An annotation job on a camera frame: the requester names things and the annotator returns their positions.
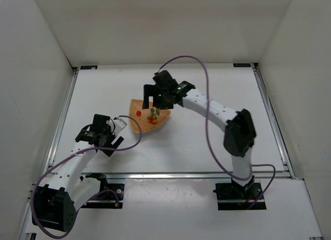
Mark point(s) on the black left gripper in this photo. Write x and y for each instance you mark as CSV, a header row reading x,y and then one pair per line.
x,y
109,141

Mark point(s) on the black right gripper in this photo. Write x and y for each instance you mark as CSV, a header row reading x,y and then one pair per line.
x,y
154,89

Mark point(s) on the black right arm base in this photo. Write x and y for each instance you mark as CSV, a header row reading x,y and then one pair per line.
x,y
230,200

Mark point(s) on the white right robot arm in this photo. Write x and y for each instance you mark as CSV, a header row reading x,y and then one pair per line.
x,y
238,127

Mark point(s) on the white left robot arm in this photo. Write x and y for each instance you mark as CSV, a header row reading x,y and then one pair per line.
x,y
57,202

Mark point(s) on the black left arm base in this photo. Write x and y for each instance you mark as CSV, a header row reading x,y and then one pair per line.
x,y
100,192

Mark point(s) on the triangular woven bamboo basket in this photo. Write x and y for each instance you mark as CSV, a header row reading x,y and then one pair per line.
x,y
136,105

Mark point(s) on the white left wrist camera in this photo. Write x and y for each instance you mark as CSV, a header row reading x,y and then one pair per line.
x,y
117,125

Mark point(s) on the aluminium table edge rail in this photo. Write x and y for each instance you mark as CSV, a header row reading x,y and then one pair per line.
x,y
194,175

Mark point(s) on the left side aluminium rail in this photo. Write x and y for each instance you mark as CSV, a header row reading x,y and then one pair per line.
x,y
60,123

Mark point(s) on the right side aluminium rail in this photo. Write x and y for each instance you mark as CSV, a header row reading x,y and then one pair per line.
x,y
273,121

